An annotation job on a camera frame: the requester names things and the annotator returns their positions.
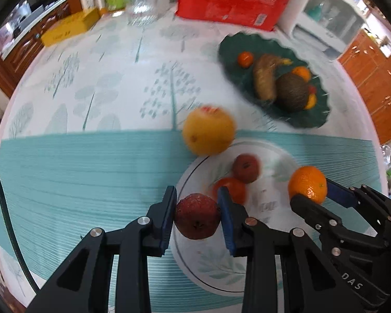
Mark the red paper cup package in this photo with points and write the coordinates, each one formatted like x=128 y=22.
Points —
x=228 y=0

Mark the wooden floor cabinets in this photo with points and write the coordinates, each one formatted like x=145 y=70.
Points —
x=378 y=84

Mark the red cherry tomato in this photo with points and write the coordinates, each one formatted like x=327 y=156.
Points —
x=234 y=189

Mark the yellow round fruit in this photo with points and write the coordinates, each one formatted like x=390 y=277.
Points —
x=208 y=130

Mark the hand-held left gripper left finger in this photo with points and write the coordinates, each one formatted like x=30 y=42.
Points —
x=166 y=221

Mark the brown overripe banana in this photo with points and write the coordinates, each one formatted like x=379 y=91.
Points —
x=264 y=78

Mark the dark green avocado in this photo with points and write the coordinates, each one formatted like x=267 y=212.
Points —
x=291 y=93

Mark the dark red small fruit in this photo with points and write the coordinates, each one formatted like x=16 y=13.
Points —
x=197 y=215
x=246 y=168
x=312 y=89

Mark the white countertop cup cabinet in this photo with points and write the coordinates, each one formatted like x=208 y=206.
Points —
x=329 y=22

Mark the dark green scalloped plate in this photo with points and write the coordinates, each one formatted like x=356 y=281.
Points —
x=244 y=84

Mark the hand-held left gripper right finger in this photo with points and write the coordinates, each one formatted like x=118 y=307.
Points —
x=226 y=221

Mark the clear drinking glass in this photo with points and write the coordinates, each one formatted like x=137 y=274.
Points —
x=141 y=8

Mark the clear plastic bag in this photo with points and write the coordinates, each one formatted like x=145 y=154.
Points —
x=388 y=159

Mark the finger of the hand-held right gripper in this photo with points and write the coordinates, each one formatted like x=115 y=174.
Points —
x=312 y=213
x=340 y=194

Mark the yellow flat box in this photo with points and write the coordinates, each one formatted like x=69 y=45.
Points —
x=70 y=27

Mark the wooden kitchen cabinet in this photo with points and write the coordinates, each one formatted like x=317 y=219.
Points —
x=26 y=49

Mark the large mandarin orange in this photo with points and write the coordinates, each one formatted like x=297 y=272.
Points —
x=308 y=184

